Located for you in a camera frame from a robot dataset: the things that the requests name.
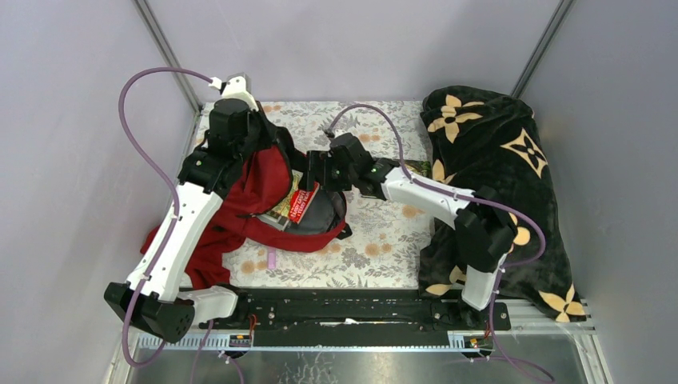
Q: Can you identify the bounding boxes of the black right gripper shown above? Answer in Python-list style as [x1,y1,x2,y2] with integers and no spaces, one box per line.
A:
[297,150,357,193]

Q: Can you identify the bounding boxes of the red treehouse paperback book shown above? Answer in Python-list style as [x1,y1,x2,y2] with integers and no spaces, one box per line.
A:
[258,170,320,230]

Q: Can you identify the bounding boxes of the red student backpack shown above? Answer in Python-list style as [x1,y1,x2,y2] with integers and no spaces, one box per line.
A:
[201,118,353,254]

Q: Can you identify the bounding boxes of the pink marker pen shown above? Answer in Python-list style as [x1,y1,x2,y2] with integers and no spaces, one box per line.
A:
[267,249,277,270]

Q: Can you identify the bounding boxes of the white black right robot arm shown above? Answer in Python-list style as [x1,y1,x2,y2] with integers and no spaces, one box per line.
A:
[299,133,517,330]

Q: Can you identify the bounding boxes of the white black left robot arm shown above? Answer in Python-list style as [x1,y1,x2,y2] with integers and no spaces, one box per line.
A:
[104,98,267,343]

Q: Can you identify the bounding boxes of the red cloth garment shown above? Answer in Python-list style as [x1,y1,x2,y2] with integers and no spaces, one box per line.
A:
[139,222,239,291]

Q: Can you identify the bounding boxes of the floral patterned table mat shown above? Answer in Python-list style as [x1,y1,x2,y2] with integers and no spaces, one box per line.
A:
[222,101,431,289]

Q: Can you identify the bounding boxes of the black blanket with tan flowers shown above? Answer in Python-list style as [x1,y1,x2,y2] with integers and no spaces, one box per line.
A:
[421,86,586,323]

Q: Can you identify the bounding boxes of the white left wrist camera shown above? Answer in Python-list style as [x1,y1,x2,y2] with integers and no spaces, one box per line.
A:
[209,72,259,111]

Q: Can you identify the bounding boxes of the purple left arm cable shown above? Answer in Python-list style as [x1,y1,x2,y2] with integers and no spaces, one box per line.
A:
[117,67,224,384]

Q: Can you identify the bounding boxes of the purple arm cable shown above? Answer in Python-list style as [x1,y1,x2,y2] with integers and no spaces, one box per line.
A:
[324,103,555,384]
[117,67,224,384]

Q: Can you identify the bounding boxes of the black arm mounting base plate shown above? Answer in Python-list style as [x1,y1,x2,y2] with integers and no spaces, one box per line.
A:
[213,288,511,349]

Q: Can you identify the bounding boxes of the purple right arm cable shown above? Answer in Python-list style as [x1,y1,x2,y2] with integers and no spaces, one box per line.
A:
[324,103,555,384]

